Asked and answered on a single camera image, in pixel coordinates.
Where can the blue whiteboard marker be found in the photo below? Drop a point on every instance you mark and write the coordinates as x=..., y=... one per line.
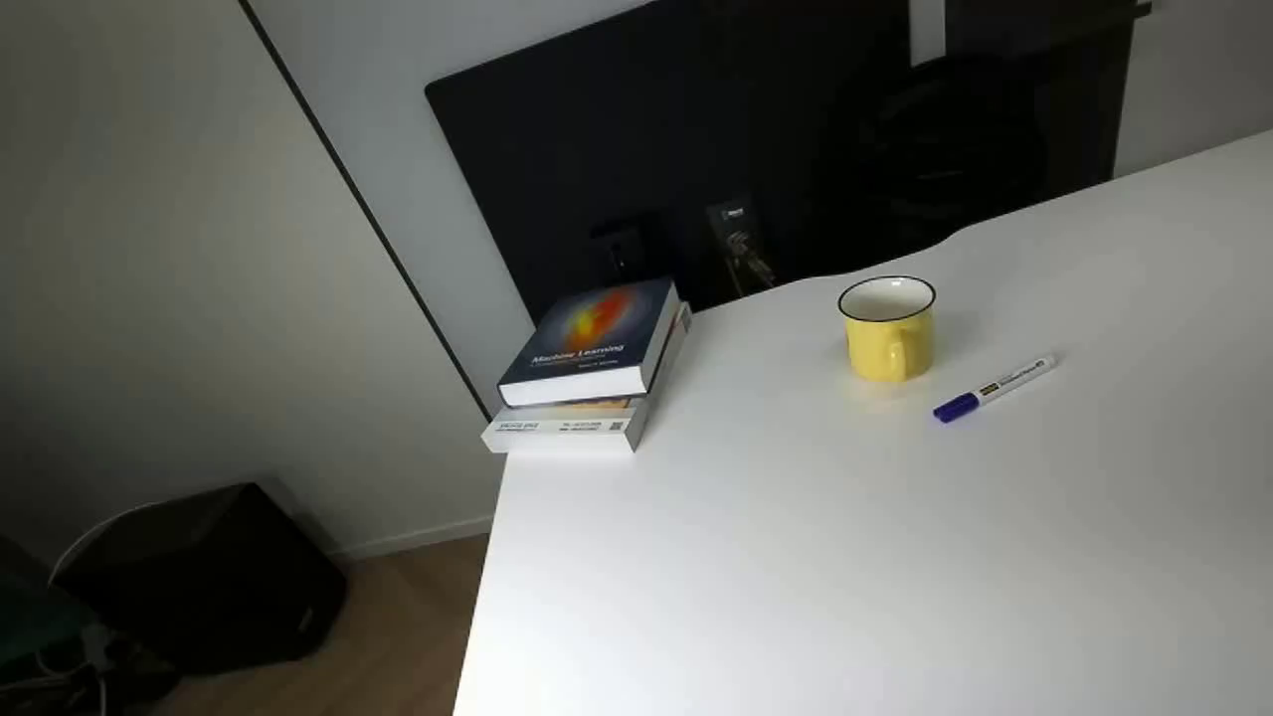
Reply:
x=992, y=392

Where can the yellow enamel mug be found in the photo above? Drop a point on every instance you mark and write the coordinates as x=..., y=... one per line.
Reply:
x=887, y=327

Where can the dark blue top book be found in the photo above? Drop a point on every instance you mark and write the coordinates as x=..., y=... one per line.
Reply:
x=598, y=343

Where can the white bottom book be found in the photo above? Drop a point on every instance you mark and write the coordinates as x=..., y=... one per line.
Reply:
x=586, y=428

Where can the black box on floor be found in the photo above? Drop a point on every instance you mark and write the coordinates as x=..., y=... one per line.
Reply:
x=211, y=581

